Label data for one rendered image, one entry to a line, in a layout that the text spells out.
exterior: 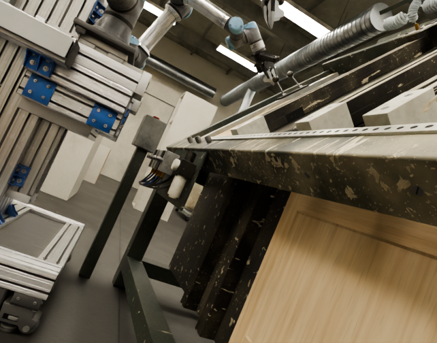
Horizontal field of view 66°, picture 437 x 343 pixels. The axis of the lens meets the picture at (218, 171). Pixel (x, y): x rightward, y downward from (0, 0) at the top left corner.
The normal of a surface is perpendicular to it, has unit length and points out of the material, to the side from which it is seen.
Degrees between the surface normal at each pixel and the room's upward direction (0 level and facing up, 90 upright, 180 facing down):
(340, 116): 90
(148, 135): 90
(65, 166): 90
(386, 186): 140
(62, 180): 90
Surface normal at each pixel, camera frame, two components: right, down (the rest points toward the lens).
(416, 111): 0.35, 0.07
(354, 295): -0.85, -0.40
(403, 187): -0.85, 0.44
